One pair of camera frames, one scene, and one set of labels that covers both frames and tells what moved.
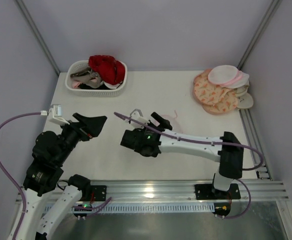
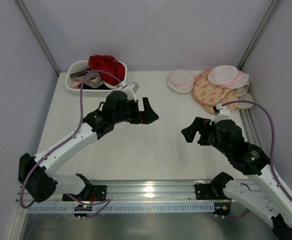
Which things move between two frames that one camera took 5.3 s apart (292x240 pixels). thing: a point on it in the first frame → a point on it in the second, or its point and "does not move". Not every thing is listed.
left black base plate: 99,191 does not move
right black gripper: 151,126 → 202,132
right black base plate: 207,192 does not move
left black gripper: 80,128 → 139,113
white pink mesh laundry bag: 172,121 → 181,80
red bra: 112,71 does not move
